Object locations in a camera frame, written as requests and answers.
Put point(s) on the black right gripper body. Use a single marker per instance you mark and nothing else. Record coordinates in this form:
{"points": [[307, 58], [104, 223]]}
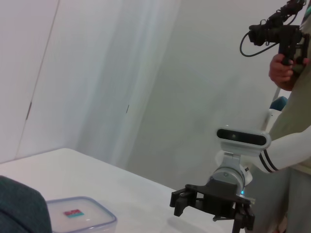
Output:
{"points": [[218, 199]]}

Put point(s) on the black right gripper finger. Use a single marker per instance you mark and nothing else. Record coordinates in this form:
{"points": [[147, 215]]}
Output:
{"points": [[182, 201], [243, 218]]}

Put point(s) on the dark teal insulated lunch bag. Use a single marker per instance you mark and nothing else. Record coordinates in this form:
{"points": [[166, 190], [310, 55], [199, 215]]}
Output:
{"points": [[19, 208]]}

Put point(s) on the black handheld controller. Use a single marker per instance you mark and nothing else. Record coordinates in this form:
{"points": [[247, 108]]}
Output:
{"points": [[286, 34]]}

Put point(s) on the person forearm white sleeve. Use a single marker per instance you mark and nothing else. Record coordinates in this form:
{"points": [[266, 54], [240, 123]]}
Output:
{"points": [[286, 153]]}

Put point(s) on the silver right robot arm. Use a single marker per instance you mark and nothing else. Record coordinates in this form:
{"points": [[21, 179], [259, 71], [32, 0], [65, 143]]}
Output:
{"points": [[230, 174]]}

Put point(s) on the person hand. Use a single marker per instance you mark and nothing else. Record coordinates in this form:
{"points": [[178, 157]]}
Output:
{"points": [[279, 72]]}

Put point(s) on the blue rounded object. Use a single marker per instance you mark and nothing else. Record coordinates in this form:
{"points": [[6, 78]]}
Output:
{"points": [[279, 104]]}

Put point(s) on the person body beige shirt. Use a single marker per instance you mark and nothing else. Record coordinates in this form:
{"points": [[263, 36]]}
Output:
{"points": [[301, 109]]}

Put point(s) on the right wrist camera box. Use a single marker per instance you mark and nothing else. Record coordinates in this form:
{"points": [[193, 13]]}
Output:
{"points": [[243, 145]]}

